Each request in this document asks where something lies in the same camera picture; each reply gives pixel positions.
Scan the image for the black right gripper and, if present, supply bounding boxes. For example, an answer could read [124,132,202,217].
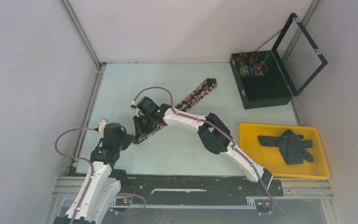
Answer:
[133,114,154,141]

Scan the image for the floral rose pattern tie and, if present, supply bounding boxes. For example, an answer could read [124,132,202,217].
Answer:
[132,78,217,145]

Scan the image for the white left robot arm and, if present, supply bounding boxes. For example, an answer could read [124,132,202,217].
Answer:
[54,119,134,224]

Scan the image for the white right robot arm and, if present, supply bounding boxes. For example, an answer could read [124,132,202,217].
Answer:
[131,97,273,195]

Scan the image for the rolled patterned tie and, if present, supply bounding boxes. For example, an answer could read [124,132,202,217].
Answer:
[239,64,250,77]

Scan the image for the rolled colourful tie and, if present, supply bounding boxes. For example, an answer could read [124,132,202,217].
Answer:
[250,61,268,77]

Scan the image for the rolled dark tie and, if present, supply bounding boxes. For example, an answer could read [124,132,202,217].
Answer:
[248,51,262,65]

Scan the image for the black storage box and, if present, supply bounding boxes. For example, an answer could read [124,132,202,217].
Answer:
[230,50,292,110]

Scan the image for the yellow plastic tray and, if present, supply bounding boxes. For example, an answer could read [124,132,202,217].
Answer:
[239,123,330,180]

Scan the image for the dark green tie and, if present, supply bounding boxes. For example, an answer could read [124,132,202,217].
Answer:
[258,129,314,165]

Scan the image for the black framed box lid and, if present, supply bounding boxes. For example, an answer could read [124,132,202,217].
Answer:
[271,13,328,97]

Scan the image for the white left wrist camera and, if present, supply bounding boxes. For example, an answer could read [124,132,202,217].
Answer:
[97,118,108,134]

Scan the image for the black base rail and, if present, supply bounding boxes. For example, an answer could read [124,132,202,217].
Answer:
[120,175,284,207]

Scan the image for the white cable duct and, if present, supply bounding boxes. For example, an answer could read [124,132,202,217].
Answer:
[111,197,257,210]

